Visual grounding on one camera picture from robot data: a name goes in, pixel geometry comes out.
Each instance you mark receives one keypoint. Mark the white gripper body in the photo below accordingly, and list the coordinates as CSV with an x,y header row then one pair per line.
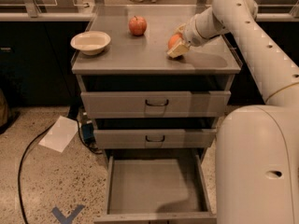
x,y
191,34

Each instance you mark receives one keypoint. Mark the orange fruit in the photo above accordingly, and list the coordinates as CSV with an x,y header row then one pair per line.
x,y
173,39

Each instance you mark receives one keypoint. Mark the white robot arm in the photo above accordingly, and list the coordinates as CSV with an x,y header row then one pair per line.
x,y
257,146

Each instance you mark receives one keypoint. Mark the grey top drawer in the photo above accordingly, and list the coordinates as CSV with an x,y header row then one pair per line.
x,y
154,104

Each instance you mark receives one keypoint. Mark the grey drawer cabinet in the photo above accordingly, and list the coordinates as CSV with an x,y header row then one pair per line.
x,y
140,63

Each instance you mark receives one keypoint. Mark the grey middle drawer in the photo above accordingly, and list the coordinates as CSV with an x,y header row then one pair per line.
x,y
159,138

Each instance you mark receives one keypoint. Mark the grey open bottom drawer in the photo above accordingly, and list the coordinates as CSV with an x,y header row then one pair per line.
x,y
160,190

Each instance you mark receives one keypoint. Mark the red apple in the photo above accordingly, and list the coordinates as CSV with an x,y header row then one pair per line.
x,y
137,25

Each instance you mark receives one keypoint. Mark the white bowl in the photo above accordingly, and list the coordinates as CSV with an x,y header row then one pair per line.
x,y
91,42

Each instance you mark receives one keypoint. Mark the blue power box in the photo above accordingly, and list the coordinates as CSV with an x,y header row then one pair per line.
x,y
87,132

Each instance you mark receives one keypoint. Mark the white paper sheet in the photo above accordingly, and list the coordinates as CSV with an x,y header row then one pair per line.
x,y
60,134

